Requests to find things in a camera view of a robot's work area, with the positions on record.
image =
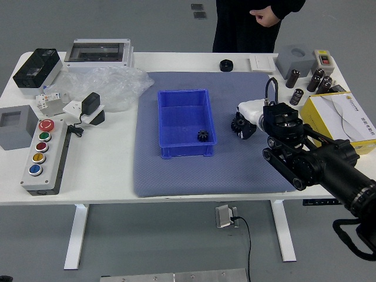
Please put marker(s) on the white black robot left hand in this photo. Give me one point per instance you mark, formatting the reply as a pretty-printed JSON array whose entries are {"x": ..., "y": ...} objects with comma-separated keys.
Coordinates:
[{"x": 5, "y": 279}]

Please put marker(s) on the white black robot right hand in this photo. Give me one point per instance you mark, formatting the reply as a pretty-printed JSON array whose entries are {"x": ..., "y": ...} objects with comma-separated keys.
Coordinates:
[{"x": 249, "y": 108}]

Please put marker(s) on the person's left hand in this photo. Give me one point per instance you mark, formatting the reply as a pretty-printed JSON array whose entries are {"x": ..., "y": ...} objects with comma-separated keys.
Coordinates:
[{"x": 267, "y": 17}]

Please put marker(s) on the big black gear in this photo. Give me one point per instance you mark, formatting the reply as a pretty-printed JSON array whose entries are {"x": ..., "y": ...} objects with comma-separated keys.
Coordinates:
[{"x": 235, "y": 124}]

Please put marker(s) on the small black gear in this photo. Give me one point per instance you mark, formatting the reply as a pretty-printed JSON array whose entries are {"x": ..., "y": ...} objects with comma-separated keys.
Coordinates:
[{"x": 202, "y": 136}]

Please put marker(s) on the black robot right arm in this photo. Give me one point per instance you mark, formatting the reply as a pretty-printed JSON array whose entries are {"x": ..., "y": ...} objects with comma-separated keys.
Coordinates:
[{"x": 323, "y": 164}]

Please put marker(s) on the person's left forearm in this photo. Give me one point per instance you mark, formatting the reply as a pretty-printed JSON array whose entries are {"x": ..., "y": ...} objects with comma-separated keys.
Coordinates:
[{"x": 288, "y": 7}]

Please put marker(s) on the blue plastic box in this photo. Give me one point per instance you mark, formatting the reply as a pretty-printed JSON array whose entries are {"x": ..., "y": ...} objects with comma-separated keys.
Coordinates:
[{"x": 182, "y": 138}]

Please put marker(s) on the yellow white carton box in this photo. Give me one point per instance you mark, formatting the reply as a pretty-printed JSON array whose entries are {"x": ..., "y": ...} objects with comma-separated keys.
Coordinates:
[{"x": 346, "y": 117}]

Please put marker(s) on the silver floor socket box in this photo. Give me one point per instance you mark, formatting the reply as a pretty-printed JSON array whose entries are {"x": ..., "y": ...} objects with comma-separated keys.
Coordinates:
[{"x": 223, "y": 216}]

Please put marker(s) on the grey push-button control box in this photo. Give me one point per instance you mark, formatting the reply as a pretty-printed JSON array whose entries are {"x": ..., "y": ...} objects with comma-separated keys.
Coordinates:
[{"x": 51, "y": 158}]

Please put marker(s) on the grey distribution box clear lid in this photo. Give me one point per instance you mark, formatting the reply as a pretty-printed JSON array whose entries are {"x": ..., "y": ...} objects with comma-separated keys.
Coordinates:
[{"x": 97, "y": 63}]

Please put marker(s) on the person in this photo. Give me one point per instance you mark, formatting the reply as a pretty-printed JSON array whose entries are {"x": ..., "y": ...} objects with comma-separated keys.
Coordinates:
[{"x": 241, "y": 29}]

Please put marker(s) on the grey block with round hole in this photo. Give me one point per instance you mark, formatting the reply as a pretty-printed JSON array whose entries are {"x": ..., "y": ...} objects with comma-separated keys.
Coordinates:
[{"x": 293, "y": 63}]

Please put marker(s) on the grey floor plate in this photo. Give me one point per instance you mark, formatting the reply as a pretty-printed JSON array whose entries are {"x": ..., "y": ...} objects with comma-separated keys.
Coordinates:
[
  {"x": 199, "y": 15},
  {"x": 197, "y": 6}
]

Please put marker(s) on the blue-grey padded mat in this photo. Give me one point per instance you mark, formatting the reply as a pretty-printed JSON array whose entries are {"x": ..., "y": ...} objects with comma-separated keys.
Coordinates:
[{"x": 235, "y": 176}]

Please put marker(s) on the white table leg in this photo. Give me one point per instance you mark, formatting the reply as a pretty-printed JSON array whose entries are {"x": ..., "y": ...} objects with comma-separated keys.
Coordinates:
[
  {"x": 76, "y": 235},
  {"x": 283, "y": 232}
]

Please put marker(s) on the small flat black part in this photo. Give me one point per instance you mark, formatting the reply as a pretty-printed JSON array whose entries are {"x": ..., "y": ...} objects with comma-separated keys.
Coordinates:
[{"x": 338, "y": 88}]

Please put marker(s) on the black table control panel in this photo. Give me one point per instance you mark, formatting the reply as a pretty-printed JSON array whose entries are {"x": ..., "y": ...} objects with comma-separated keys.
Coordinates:
[{"x": 320, "y": 202}]

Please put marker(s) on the clear plastic bag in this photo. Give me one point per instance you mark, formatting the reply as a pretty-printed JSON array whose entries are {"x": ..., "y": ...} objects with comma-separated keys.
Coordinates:
[{"x": 117, "y": 85}]

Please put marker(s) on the grey block with square hole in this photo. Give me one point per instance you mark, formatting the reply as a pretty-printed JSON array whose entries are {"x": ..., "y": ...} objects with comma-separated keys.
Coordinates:
[{"x": 14, "y": 136}]

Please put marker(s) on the black power adapter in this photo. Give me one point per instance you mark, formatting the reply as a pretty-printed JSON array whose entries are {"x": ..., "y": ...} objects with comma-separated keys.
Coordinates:
[{"x": 90, "y": 102}]

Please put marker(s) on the silver metal plate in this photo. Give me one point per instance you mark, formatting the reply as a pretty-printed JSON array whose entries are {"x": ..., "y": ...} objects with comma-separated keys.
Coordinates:
[{"x": 173, "y": 276}]

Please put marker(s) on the white socket plate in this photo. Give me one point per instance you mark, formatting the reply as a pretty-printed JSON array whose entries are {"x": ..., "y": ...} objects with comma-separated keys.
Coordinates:
[{"x": 72, "y": 108}]

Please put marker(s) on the white circuit breaker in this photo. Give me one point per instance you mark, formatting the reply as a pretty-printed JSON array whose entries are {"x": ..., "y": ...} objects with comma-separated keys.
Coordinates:
[{"x": 48, "y": 98}]

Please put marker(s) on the white wall switch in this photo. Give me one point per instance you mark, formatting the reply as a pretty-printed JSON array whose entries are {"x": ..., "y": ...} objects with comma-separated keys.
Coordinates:
[{"x": 261, "y": 63}]

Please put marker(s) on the beige switch box red button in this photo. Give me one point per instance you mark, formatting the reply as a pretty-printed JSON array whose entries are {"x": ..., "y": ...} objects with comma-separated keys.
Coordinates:
[{"x": 323, "y": 57}]

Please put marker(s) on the black lidded enclosure box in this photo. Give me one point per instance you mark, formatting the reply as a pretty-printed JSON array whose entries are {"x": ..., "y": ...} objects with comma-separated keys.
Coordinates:
[{"x": 35, "y": 70}]

